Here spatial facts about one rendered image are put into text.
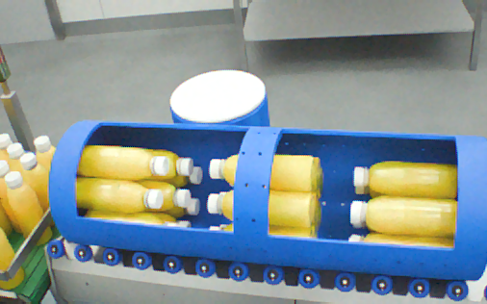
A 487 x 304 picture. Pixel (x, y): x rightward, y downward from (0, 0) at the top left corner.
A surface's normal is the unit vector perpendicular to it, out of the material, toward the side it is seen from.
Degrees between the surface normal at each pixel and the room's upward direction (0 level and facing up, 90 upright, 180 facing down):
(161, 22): 76
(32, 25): 90
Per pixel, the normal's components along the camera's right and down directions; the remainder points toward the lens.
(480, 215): -0.25, 0.00
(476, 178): -0.20, -0.44
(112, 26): -0.12, 0.39
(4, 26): -0.10, 0.60
